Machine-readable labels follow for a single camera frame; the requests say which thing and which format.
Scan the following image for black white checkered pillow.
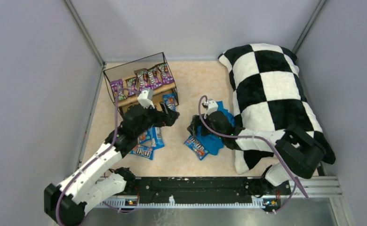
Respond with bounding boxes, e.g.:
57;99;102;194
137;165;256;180
218;43;336;164

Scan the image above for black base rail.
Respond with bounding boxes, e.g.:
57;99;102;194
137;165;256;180
115;177;291;205

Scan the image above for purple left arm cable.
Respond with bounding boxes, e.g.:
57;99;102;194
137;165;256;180
55;88;141;226

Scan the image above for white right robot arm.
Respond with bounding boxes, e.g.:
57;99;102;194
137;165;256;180
187;111;328;188

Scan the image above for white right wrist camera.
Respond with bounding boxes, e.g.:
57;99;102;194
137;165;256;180
202;99;218;119

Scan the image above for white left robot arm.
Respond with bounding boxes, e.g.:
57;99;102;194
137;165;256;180
44;102;180;226

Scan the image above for blue candy bag back side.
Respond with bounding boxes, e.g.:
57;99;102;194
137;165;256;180
149;127;165;150

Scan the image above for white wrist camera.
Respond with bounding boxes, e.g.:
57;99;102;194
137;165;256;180
137;88;155;109
202;99;218;119

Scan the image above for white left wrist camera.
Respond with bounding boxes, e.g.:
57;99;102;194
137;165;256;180
137;88;155;109

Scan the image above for purple candy bag bottom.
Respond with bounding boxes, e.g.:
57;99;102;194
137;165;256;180
125;76;138;97

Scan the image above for wood and wire shelf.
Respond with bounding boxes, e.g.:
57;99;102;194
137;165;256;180
103;52;179;115

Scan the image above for blue cloth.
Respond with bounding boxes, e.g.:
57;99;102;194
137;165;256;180
196;101;235;155

